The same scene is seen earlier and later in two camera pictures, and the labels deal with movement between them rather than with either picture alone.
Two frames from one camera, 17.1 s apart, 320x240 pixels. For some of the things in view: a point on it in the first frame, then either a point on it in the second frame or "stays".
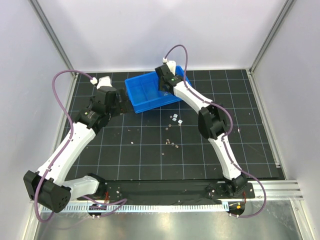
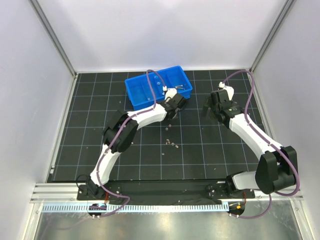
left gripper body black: (122, 100) → (179, 101)
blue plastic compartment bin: (145, 93) stays
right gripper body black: (161, 78) → (213, 107)
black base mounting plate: (171, 191) stays
